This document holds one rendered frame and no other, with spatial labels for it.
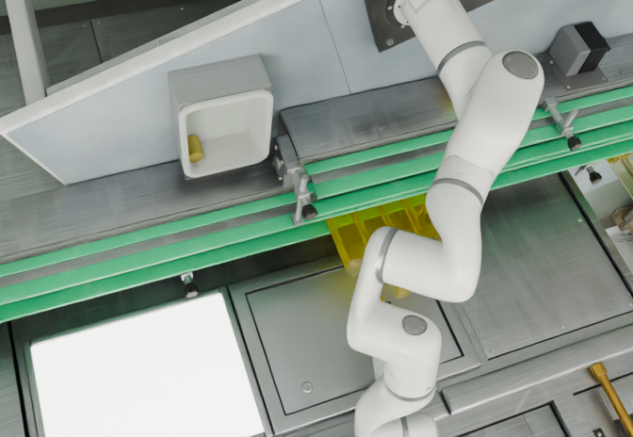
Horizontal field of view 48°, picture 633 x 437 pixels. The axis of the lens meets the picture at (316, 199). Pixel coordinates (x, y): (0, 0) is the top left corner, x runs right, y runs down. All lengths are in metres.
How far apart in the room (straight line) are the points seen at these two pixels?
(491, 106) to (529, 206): 0.83
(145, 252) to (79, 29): 0.83
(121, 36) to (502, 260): 1.16
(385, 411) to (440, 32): 0.63
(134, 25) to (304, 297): 0.92
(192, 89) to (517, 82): 0.55
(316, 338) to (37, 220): 0.62
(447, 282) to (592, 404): 0.75
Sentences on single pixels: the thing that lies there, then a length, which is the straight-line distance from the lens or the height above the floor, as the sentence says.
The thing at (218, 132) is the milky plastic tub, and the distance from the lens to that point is 1.47.
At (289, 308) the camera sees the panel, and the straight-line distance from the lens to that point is 1.58.
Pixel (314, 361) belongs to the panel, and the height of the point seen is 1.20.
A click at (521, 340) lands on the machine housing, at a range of 1.71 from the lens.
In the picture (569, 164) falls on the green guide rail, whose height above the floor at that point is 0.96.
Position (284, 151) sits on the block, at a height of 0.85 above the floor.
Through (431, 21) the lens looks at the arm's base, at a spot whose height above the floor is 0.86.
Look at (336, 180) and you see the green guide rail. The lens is 1.43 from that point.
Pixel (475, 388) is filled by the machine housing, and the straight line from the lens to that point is 1.60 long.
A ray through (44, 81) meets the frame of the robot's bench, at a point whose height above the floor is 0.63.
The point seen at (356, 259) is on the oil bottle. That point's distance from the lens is 1.48.
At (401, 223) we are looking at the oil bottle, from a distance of 1.54.
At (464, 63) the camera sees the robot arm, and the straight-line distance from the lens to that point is 1.23.
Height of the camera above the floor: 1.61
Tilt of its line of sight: 27 degrees down
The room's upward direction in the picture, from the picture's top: 158 degrees clockwise
